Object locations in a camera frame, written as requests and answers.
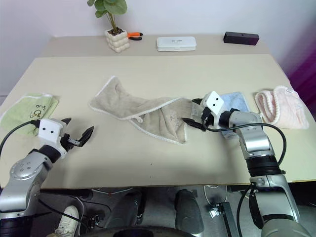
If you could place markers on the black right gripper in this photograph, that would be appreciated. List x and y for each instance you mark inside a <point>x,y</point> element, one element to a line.
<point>207,118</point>

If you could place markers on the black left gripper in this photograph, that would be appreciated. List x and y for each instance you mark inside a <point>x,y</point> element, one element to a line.
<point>67,142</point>

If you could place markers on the beige towel with white trim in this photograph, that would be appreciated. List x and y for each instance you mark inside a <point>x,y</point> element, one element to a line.
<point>153,108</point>

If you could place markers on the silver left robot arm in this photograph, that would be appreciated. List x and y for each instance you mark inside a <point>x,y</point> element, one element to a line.
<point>22,170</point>

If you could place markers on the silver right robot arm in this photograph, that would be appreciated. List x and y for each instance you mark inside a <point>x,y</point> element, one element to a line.
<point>254,140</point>

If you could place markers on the blue folded towel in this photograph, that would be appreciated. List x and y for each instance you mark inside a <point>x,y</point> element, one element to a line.
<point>237,101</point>

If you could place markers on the green folded towel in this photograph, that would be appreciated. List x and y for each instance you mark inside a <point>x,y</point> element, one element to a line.
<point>22,108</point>

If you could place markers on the pink folded towel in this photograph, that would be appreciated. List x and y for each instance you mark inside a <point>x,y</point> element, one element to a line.
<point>284,108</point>

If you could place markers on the white rectangular case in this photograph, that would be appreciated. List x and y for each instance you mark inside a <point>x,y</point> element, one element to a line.
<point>176,44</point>

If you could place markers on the black rectangular box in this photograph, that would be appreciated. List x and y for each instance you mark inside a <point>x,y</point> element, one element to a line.
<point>240,38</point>

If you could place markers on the white sneaker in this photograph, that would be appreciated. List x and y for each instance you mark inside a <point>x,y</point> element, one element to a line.
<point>66,219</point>

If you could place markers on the dark rounded robot leg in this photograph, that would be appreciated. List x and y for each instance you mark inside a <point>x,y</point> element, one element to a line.
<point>187,209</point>
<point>126,207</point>

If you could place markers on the green plant in white pot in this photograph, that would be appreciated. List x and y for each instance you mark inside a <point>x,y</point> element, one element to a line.
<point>118,40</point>

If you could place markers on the black metal bar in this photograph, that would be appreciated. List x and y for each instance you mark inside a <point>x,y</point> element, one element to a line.
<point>228,219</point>

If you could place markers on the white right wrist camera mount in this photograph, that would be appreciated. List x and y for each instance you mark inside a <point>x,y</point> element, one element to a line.
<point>214,101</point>

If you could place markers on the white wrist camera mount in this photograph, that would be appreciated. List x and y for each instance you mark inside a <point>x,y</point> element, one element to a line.
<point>214,101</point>
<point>49,130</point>

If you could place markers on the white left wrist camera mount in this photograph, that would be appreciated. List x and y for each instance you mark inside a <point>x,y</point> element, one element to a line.
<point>49,130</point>

